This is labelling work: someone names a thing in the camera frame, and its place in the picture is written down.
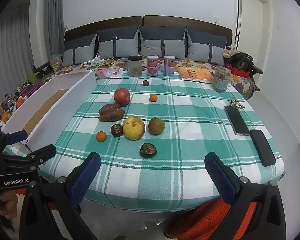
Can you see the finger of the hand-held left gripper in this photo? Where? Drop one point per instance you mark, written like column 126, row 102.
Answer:
column 16, row 136
column 43, row 152

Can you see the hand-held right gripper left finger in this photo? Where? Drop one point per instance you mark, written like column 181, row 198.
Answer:
column 85, row 177

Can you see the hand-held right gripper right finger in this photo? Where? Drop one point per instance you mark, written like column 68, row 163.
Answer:
column 221, row 177

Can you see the small tangerine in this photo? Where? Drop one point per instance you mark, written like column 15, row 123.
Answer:
column 153, row 98
column 101, row 136

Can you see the white cardboard box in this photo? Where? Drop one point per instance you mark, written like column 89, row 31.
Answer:
column 65, row 102

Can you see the dark mangosteen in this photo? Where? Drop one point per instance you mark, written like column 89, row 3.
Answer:
column 148, row 150
column 116, row 130

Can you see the sweet potato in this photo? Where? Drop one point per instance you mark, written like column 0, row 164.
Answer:
column 112, row 116
column 108, row 108

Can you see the yellow pear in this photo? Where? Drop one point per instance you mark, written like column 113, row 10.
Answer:
column 133, row 128

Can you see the green-brown pear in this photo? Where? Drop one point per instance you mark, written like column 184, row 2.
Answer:
column 156, row 126

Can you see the red apple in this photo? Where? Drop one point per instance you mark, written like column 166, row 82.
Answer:
column 121, row 97

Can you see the small brown round fruit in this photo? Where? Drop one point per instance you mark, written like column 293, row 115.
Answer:
column 145, row 82

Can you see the person's left hand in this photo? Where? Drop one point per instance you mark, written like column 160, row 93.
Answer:
column 8, row 202

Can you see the orange rug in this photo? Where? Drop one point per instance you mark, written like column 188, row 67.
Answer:
column 205, row 217

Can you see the purple mat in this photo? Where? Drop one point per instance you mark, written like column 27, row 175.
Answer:
column 31, row 89

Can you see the black smartphone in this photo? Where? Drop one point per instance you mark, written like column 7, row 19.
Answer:
column 262, row 147

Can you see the silver smartphone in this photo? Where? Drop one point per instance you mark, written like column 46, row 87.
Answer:
column 236, row 120

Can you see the green cloth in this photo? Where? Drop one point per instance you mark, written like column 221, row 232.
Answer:
column 31, row 77

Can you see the dark wooden chair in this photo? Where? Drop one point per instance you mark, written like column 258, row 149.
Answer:
column 41, row 68

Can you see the clear plastic snack bag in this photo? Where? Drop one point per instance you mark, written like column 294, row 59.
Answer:
column 56, row 63

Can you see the white pleated curtain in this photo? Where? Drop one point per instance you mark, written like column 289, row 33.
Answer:
column 12, row 47

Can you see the floral blanket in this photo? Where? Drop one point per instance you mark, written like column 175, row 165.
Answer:
column 242, row 86

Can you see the pink packet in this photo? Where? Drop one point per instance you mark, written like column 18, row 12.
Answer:
column 101, row 73

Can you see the white power strip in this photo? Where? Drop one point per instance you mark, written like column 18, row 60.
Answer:
column 90, row 61

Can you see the grey two-tone pillow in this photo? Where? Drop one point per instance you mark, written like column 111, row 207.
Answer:
column 80, row 52
column 162, row 42
column 205, row 50
column 117, row 46

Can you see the white card with red print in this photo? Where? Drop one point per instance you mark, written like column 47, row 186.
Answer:
column 114, row 73

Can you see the orange book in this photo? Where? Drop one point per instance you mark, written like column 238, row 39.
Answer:
column 195, row 74

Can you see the red cloth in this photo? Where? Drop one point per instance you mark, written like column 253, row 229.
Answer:
column 240, row 72

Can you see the dark bag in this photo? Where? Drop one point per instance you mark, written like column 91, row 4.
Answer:
column 241, row 58

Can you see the clear jar with black lid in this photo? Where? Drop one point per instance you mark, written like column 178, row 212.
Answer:
column 135, row 66

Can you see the pink can right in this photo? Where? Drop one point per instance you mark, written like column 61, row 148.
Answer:
column 169, row 66

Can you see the grey curtain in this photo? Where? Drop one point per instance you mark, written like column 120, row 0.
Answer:
column 52, row 17

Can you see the can with orange label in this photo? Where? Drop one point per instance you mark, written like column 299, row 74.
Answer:
column 152, row 66

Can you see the brown sofa backrest panel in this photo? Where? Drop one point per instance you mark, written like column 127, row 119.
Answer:
column 190, row 21
column 102, row 23

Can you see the white door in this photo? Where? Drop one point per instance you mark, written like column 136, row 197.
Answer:
column 252, row 30

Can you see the white wall switch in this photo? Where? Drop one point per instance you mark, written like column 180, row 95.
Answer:
column 217, row 19

